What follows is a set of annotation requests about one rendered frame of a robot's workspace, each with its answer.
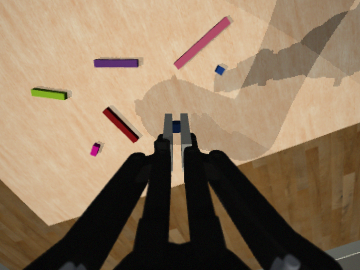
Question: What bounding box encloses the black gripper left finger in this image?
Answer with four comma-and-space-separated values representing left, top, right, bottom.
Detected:
23, 113, 173, 270

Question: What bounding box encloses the lime green rod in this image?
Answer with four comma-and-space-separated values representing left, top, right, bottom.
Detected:
31, 88, 68, 100

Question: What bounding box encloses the dark red rod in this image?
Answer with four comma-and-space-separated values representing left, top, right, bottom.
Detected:
102, 107, 139, 143

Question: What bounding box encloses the pink rod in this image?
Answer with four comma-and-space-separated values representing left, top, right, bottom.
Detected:
174, 17, 230, 70

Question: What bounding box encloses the small blue cube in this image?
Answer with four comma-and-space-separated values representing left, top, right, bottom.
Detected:
172, 121, 181, 133
215, 65, 224, 76

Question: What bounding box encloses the purple rod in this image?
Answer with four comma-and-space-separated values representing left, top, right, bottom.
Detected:
93, 59, 139, 67

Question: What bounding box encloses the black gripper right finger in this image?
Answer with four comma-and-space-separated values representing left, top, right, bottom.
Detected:
180, 113, 343, 270

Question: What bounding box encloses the small magenta block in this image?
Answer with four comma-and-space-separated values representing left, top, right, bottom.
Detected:
90, 143, 100, 156

